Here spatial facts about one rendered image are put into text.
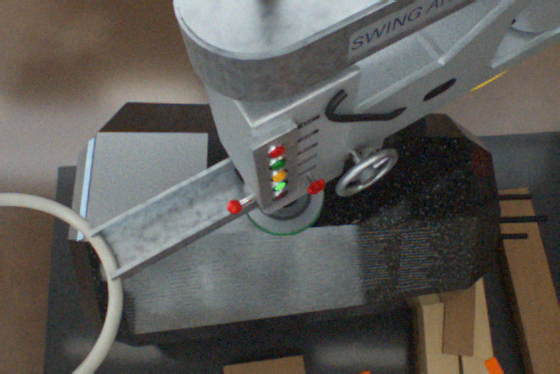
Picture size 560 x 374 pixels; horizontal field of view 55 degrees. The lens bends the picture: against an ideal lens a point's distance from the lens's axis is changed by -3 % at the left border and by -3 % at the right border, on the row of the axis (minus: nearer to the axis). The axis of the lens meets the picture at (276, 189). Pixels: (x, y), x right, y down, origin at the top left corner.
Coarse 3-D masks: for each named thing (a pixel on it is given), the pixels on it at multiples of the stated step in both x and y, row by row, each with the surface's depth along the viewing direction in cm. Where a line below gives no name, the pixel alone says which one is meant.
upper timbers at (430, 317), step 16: (480, 288) 203; (432, 304) 202; (480, 304) 201; (432, 320) 200; (480, 320) 199; (432, 336) 198; (480, 336) 197; (432, 352) 196; (480, 352) 195; (432, 368) 194; (448, 368) 194; (464, 368) 193; (480, 368) 193
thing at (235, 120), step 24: (360, 72) 85; (216, 96) 96; (312, 96) 84; (216, 120) 114; (240, 120) 86; (264, 120) 82; (240, 144) 99; (312, 144) 99; (336, 144) 105; (240, 168) 118; (336, 168) 117
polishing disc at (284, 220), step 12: (300, 204) 147; (312, 204) 147; (252, 216) 146; (264, 216) 146; (276, 216) 146; (288, 216) 146; (300, 216) 146; (312, 216) 146; (264, 228) 146; (276, 228) 145; (288, 228) 145; (300, 228) 145
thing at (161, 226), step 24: (216, 168) 126; (168, 192) 124; (192, 192) 128; (216, 192) 128; (240, 192) 128; (120, 216) 122; (144, 216) 126; (168, 216) 126; (192, 216) 126; (216, 216) 122; (240, 216) 127; (120, 240) 124; (144, 240) 124; (168, 240) 124; (192, 240) 123; (120, 264) 122; (144, 264) 120
